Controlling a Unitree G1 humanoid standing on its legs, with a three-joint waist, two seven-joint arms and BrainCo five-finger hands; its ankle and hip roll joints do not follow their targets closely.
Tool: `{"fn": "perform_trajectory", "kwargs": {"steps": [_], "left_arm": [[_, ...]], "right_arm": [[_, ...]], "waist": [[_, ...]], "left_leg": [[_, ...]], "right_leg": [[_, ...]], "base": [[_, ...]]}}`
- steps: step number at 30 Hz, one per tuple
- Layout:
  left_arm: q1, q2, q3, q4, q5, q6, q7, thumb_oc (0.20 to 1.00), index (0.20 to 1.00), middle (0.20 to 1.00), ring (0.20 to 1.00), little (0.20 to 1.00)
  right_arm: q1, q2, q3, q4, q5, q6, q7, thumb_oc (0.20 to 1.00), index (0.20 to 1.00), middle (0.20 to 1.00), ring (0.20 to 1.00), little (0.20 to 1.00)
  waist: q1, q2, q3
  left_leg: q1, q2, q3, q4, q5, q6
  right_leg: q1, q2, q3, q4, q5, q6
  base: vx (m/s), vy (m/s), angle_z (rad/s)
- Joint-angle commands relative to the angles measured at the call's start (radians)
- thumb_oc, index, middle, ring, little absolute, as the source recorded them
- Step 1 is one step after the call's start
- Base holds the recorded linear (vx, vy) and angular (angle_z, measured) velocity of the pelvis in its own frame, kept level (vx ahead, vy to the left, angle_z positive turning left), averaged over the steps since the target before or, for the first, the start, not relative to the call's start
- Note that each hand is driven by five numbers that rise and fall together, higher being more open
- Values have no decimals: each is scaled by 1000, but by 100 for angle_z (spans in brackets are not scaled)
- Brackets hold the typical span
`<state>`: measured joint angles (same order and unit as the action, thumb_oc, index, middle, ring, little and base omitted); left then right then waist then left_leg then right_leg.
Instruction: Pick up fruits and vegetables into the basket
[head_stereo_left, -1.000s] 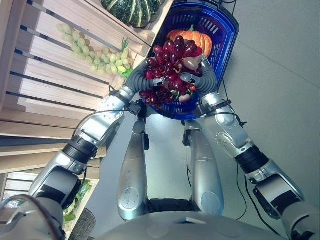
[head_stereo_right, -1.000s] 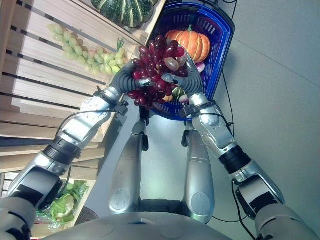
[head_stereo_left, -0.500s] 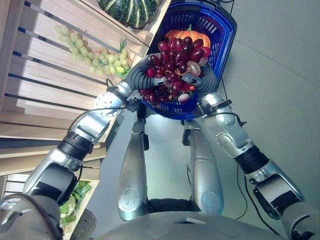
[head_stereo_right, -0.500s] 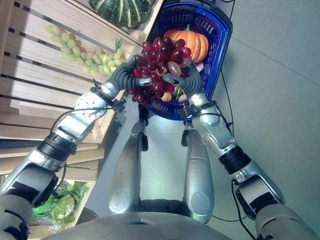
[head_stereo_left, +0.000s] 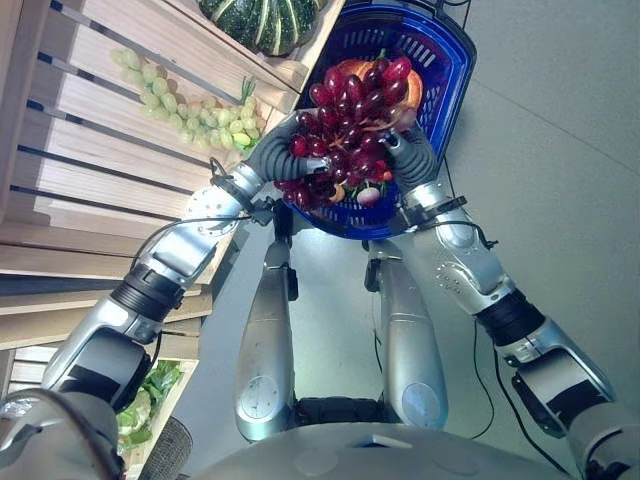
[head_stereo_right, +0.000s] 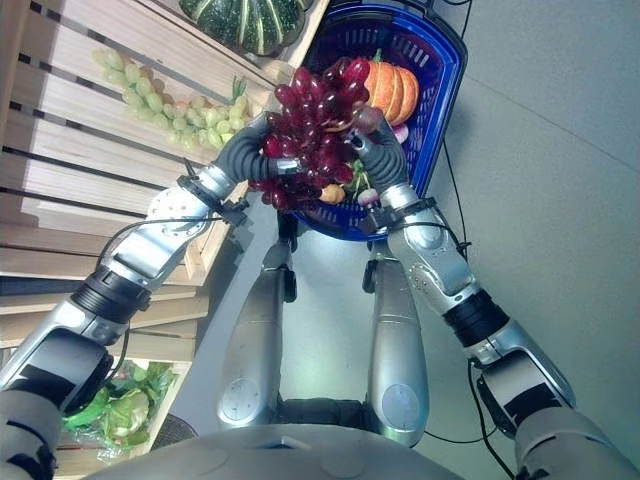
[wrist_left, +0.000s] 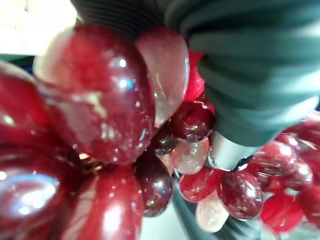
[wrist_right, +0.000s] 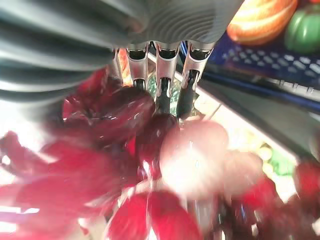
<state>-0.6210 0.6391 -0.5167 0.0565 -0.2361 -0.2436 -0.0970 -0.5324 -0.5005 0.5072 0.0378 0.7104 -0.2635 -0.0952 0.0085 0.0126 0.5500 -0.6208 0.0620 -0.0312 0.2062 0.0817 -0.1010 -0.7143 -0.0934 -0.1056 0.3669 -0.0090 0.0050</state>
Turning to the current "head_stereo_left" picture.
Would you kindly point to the cauliflower with green leaves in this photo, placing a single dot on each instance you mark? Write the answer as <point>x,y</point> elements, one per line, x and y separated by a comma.
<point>134,415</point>

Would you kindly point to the grey robot torso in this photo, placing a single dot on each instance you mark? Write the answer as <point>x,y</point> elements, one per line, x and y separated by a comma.
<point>350,452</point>

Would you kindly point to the silver robot leg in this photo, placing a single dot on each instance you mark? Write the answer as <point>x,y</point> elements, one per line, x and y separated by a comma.
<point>265,340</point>
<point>410,340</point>

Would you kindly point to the green lettuce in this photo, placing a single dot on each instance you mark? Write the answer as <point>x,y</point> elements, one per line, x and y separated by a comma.
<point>162,377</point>

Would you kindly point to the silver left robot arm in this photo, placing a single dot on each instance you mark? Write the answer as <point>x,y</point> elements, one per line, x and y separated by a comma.
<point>165,280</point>

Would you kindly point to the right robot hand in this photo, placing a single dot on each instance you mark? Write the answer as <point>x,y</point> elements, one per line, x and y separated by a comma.
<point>413,152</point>

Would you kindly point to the green grape bunch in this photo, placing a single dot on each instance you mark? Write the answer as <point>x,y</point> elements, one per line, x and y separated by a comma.
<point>200,110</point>

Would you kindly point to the white radish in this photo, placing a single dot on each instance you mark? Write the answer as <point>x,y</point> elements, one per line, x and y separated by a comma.
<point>369,194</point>

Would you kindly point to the silver left robot leg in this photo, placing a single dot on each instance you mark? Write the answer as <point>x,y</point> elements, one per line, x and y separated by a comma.
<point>265,340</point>

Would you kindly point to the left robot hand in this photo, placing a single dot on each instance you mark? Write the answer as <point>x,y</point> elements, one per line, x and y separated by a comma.
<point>280,150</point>

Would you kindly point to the blue plastic shopping basket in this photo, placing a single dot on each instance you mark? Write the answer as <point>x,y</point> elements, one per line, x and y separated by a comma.
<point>400,65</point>

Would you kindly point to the wooden produce shelf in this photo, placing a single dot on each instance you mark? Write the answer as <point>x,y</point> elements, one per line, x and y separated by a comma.
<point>100,165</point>

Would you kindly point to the silver right robot leg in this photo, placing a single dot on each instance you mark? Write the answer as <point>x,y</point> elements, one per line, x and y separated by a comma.
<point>410,340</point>

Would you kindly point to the red grape bunch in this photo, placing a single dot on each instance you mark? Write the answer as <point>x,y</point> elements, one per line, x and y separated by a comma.
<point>350,125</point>

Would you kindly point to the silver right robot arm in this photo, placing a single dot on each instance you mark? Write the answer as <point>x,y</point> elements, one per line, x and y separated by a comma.
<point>505,310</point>

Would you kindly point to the dark green striped pumpkin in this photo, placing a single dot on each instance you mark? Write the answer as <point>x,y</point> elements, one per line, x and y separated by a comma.
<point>260,22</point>

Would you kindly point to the orange pumpkin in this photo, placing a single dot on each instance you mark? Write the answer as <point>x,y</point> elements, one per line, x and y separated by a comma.
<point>414,90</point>

